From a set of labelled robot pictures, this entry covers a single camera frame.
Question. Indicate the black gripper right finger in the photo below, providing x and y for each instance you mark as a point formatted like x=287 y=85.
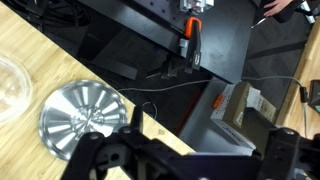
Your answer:
x=293 y=156

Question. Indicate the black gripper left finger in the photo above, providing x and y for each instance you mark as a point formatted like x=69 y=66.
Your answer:
x=100 y=150

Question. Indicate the silver metal plate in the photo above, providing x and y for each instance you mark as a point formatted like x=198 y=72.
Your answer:
x=73 y=113

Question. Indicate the black sleeved forearm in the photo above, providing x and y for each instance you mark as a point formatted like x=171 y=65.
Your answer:
x=290 y=13

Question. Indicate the person's bare hand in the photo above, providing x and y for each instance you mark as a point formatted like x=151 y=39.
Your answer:
x=276 y=6

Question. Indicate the black power adapter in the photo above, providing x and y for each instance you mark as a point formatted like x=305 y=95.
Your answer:
x=315 y=96

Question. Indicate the cardboard box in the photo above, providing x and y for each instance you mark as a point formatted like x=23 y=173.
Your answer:
x=238 y=103

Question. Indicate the large clear glass bowl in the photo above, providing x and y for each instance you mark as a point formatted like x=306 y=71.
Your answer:
x=13 y=90

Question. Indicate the black perforated breadboard plate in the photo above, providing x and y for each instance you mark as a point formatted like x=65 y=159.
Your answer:
x=220 y=36

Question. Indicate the orange black bar clamp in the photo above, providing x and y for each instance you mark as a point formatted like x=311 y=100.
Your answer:
x=193 y=40

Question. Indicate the aluminium extrusion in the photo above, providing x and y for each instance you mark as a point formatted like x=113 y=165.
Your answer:
x=196 y=5

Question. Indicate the black metal bracket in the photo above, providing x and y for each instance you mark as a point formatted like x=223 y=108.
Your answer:
x=171 y=68

